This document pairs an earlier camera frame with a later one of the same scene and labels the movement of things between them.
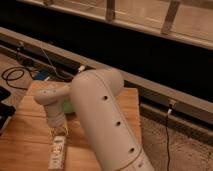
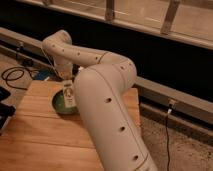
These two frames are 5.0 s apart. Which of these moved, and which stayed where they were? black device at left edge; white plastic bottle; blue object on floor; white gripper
Moved: white gripper; white plastic bottle
Stayed: blue object on floor; black device at left edge
